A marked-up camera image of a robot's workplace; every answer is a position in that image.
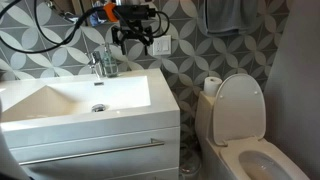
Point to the white toilet paper roll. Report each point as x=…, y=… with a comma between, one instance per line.
x=212, y=86

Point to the small bathroom trash bin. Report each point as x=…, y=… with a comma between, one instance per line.
x=190, y=165

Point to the chrome sink drain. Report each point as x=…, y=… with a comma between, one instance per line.
x=98, y=108

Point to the white toilet body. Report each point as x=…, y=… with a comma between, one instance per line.
x=203, y=116

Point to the white toilet lid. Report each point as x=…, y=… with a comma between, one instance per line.
x=238, y=110

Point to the white vanity cabinet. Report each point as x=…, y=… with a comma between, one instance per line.
x=100, y=166

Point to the white wall switch plate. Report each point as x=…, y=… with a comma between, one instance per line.
x=164, y=46

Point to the white rectangular sink basin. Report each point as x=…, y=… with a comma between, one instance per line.
x=83, y=96

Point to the grey hanging towel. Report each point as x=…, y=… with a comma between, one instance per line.
x=230, y=16

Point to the chrome overflow slot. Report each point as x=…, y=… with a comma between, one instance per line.
x=98, y=83

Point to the chrome sink faucet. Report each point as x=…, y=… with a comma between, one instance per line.
x=96, y=65

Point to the white toilet seat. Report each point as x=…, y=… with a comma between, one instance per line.
x=230, y=155

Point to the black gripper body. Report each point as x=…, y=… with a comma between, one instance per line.
x=133, y=33

